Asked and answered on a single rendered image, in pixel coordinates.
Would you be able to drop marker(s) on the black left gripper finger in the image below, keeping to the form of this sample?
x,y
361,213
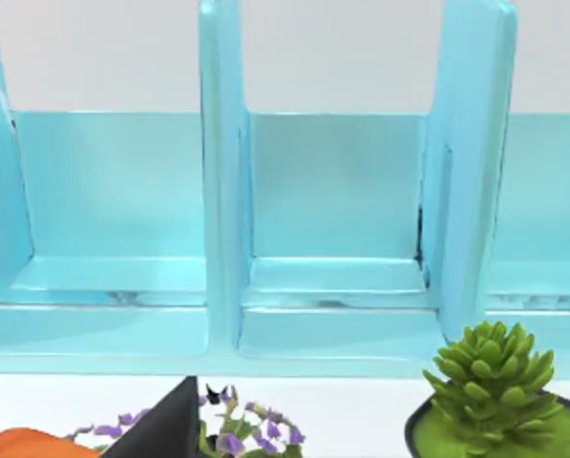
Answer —
x,y
170,424

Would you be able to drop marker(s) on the purple flower plant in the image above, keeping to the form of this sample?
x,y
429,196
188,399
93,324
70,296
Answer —
x,y
260,429

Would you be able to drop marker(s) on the orange pot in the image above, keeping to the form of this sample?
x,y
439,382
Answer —
x,y
31,446

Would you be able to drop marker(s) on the light blue rack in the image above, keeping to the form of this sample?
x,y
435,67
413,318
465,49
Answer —
x,y
122,200

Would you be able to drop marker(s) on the green succulent in black pot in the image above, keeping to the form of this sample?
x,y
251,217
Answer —
x,y
490,381

